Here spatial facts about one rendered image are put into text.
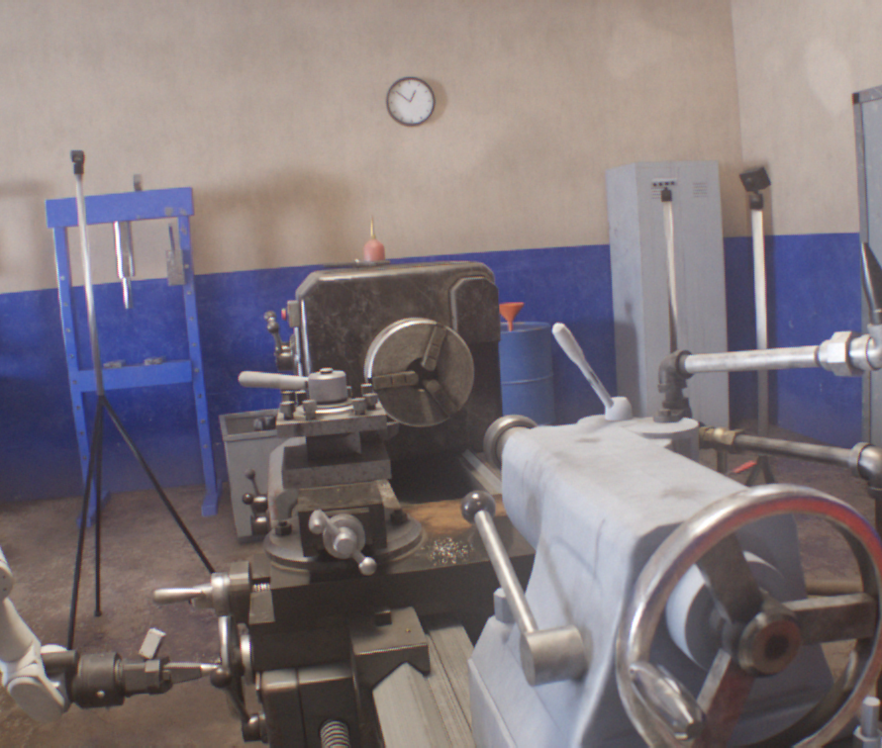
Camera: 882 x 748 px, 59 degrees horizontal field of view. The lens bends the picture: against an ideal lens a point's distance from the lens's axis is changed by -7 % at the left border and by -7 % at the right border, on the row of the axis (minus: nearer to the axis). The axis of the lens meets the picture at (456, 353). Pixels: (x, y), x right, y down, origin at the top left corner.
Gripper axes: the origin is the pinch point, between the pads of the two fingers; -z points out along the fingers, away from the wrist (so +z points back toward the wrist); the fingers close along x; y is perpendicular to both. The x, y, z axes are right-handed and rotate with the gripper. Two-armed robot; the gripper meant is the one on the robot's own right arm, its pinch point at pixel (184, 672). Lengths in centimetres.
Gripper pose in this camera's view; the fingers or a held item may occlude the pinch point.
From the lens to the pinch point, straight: 147.9
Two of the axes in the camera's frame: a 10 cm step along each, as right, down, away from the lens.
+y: 1.4, 9.6, -2.5
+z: -9.8, 0.9, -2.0
